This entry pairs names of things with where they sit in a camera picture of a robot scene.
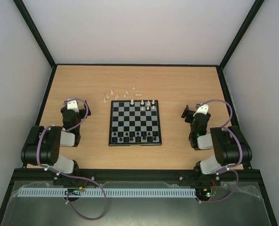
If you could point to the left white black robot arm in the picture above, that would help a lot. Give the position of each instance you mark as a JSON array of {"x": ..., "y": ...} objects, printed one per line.
[{"x": 42, "y": 146}]

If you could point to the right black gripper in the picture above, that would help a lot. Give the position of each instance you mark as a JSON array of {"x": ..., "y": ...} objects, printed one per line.
[{"x": 188, "y": 114}]

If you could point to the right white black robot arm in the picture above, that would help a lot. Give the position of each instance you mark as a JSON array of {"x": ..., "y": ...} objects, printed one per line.
[{"x": 229, "y": 144}]

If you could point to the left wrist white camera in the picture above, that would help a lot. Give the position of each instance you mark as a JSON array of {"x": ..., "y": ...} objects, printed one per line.
[{"x": 72, "y": 104}]

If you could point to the white slotted cable duct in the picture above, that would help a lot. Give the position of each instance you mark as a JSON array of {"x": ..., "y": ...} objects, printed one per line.
[{"x": 109, "y": 192}]

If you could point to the black and white chessboard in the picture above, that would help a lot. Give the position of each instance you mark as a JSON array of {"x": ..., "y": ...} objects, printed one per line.
[{"x": 128, "y": 118}]

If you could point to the black aluminium frame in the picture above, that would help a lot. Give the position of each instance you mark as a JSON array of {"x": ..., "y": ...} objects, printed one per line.
[{"x": 133, "y": 175}]

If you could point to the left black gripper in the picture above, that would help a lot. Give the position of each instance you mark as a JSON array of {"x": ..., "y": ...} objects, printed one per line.
[{"x": 84, "y": 112}]

